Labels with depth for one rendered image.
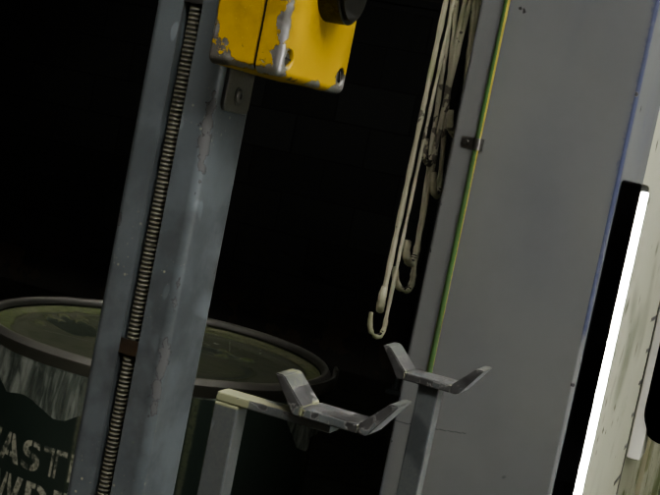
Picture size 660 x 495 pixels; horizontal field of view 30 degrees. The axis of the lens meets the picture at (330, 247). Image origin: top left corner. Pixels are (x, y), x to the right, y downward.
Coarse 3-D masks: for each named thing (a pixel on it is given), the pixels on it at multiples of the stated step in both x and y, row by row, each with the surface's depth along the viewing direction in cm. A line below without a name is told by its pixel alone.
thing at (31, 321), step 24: (0, 312) 203; (24, 312) 209; (48, 312) 215; (72, 312) 220; (96, 312) 223; (48, 336) 197; (72, 336) 200; (216, 336) 225; (240, 336) 227; (216, 360) 204; (240, 360) 207; (264, 360) 212; (288, 360) 216
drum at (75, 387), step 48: (0, 336) 184; (0, 384) 184; (48, 384) 178; (240, 384) 179; (0, 432) 183; (48, 432) 178; (192, 432) 178; (288, 432) 189; (0, 480) 182; (48, 480) 178; (192, 480) 179; (240, 480) 183; (288, 480) 192
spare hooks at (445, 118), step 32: (448, 0) 134; (480, 0) 136; (448, 32) 135; (448, 64) 138; (448, 96) 137; (416, 128) 135; (448, 128) 136; (416, 256) 140; (384, 288) 133; (384, 320) 137
